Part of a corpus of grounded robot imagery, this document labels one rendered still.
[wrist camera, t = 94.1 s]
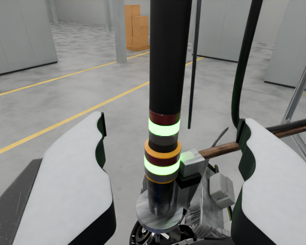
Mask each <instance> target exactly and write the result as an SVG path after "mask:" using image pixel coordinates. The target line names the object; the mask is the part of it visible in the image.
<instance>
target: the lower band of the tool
mask: <svg viewBox="0 0 306 245"><path fill-rule="evenodd" d="M148 142H149V139H147V140H146V142H145V150H146V152H147V153H148V154H150V155H151V156H153V157H156V158H172V157H174V156H176V155H178V154H179V153H180V151H181V144H180V142H179V141H177V142H178V146H177V148H176V149H175V150H174V151H172V152H169V153H159V152H156V151H154V150H152V149H151V148H150V147H149V145H148ZM149 163H150V162H149ZM176 163H177V162H176ZM176 163H175V164H176ZM150 164H151V163H150ZM152 165H153V164H152ZM154 166H156V165H154ZM171 166H172V165H171ZM157 167H163V166H157ZM164 167H170V166H164ZM150 172H151V171H150ZM151 173H153V172H151ZM153 174H155V173H153ZM171 174H172V173H171ZM155 175H158V174H155ZM168 175H170V174H168ZM146 177H147V176H146ZM147 178H148V177H147ZM148 179H149V178H148ZM175 179H176V178H175ZM175 179H174V180H175ZM149 180H151V179H149ZM174 180H172V181H174ZM151 181H152V182H155V183H159V184H166V183H170V182H172V181H169V182H163V183H161V182H156V181H153V180H151Z"/></svg>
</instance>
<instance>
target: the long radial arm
mask: <svg viewBox="0 0 306 245"><path fill-rule="evenodd" d="M213 175H215V173H214V172H213V171H212V170H211V169H209V168H208V167H207V168H206V170H205V172H204V175H203V177H202V179H201V182H200V184H199V186H198V188H197V190H196V192H195V194H194V196H193V198H192V201H191V203H190V204H191V205H190V207H189V209H188V211H187V214H186V215H185V225H187V226H191V227H192V226H193V225H194V226H196V224H197V225H198V226H199V225H201V226H204V227H206V225H208V226H209V227H210V226H212V228H215V229H217V228H222V229H224V221H223V209H221V208H220V207H218V206H217V205H216V204H215V201H214V200H213V199H212V198H211V196H210V194H209V178H210V177H211V176H213Z"/></svg>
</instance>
